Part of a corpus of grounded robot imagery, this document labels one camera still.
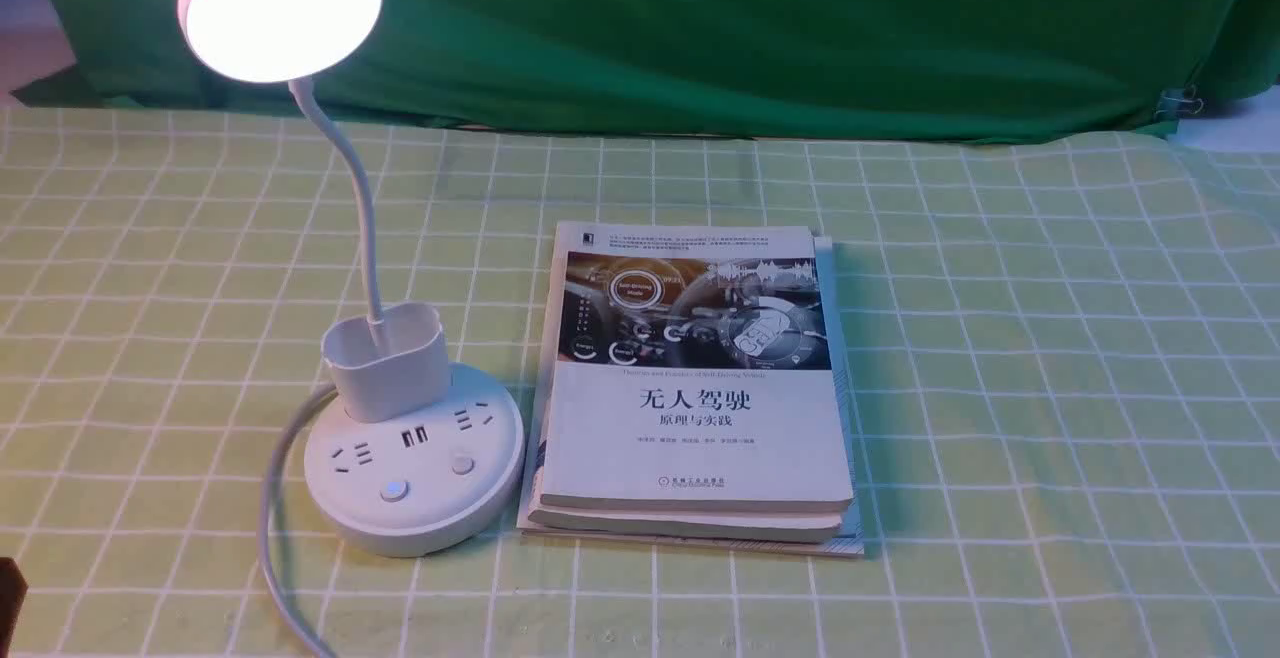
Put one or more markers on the white desk lamp with sockets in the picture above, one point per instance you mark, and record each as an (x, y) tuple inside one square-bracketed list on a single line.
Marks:
[(406, 452)]

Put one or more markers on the top book white cover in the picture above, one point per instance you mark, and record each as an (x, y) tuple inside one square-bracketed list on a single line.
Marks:
[(690, 418)]

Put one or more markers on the bottom thin book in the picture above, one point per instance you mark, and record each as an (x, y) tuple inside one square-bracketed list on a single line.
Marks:
[(845, 408)]

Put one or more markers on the green backdrop cloth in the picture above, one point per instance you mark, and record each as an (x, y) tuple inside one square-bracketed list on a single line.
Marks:
[(978, 71)]

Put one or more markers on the metal binder clip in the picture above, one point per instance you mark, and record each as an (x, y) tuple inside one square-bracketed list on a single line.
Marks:
[(1178, 104)]

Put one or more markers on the dark object at left edge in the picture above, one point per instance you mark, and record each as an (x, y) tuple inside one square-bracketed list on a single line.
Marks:
[(13, 589)]

